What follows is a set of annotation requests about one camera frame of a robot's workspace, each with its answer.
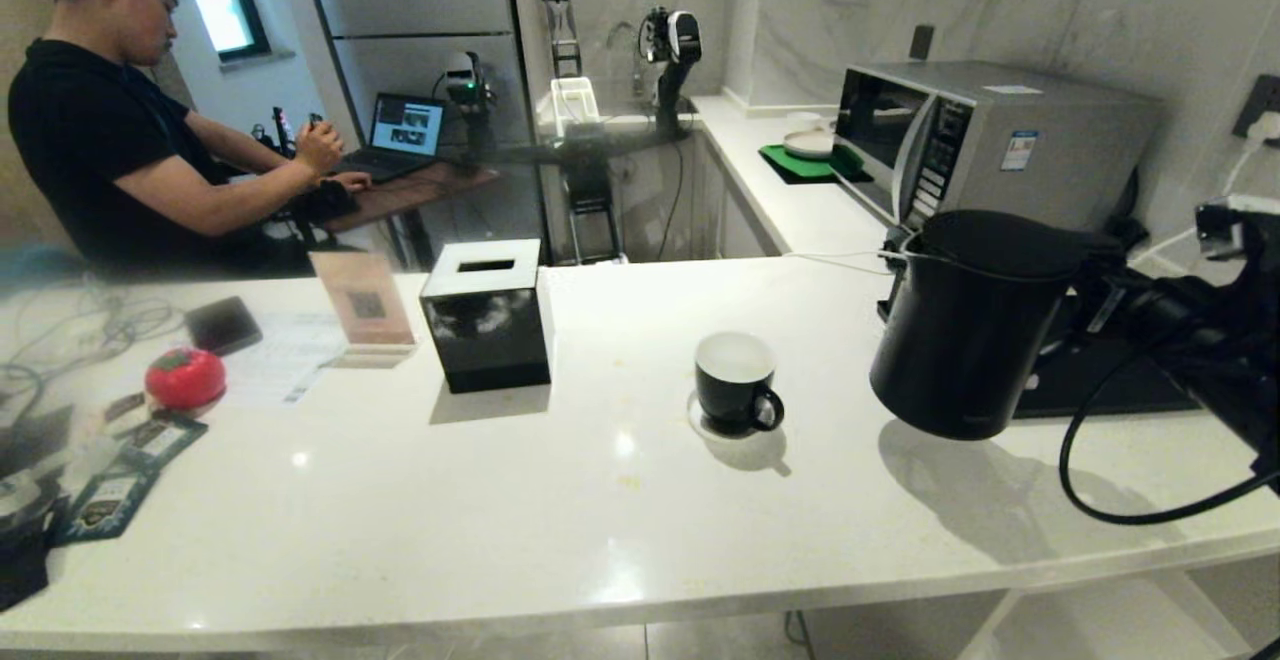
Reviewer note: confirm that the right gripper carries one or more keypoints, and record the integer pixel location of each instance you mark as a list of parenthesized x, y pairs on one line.
[(1135, 302)]

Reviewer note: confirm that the black electric kettle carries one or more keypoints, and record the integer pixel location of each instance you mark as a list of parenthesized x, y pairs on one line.
[(960, 330)]

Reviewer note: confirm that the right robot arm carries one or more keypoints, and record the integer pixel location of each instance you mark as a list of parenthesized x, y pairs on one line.
[(1225, 360)]

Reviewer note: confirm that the black kettle base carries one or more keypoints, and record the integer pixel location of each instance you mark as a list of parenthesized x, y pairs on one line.
[(1110, 380)]

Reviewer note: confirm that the black cup white inside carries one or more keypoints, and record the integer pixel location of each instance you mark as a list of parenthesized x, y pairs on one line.
[(733, 392)]

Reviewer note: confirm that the dark tea bag packet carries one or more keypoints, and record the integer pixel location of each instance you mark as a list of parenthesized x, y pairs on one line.
[(105, 505), (125, 406), (155, 437)]

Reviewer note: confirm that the silver microwave oven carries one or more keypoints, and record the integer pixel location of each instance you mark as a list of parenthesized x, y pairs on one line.
[(985, 140)]

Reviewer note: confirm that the green tray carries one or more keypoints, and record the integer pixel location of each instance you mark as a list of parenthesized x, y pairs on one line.
[(800, 165)]

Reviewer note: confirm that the white bowl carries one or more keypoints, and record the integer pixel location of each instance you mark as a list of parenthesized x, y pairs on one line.
[(808, 145)]

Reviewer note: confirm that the white round coaster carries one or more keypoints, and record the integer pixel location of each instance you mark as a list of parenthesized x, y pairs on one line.
[(705, 422)]

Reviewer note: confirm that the white plastic rack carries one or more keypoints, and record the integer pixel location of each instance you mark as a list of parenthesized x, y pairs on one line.
[(572, 105)]

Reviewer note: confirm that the black tissue box white top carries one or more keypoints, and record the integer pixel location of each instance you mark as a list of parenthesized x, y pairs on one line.
[(487, 325)]

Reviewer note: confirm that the brown wooden table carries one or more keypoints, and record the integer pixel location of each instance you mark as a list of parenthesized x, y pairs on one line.
[(420, 190)]

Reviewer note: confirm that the open laptop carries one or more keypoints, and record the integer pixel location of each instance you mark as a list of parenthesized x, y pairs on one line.
[(404, 130)]

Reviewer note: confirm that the grey refrigerator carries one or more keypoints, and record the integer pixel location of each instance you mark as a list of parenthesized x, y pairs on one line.
[(420, 20)]

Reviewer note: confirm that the white paper sheet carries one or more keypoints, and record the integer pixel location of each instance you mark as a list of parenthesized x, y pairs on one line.
[(280, 360)]

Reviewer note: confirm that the black phone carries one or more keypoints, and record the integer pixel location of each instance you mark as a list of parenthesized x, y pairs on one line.
[(223, 325)]

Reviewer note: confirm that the red tomato-shaped container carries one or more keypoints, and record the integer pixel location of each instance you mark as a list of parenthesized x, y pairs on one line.
[(185, 378)]

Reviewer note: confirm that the person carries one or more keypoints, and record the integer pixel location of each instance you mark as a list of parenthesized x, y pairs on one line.
[(90, 140)]

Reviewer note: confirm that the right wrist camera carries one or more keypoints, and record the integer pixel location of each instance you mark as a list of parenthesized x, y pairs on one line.
[(1236, 220)]

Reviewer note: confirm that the black wall socket with plug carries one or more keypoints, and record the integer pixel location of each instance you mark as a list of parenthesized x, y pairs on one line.
[(1262, 105)]

